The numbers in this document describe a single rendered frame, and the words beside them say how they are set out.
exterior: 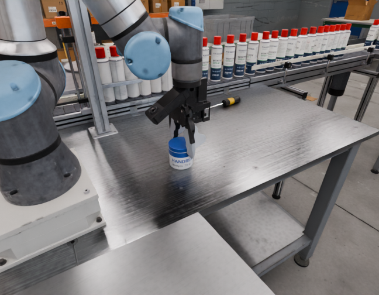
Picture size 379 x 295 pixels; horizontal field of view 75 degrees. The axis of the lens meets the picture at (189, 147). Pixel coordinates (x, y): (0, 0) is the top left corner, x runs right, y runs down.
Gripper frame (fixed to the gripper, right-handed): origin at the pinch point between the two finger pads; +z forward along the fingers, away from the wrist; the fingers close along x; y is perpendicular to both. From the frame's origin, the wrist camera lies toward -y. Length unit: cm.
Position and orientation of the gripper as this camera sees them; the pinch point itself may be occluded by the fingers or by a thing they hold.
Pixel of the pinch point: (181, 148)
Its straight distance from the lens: 70.7
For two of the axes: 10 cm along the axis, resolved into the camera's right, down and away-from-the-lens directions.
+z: 0.0, 8.4, 5.4
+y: 8.3, -3.0, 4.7
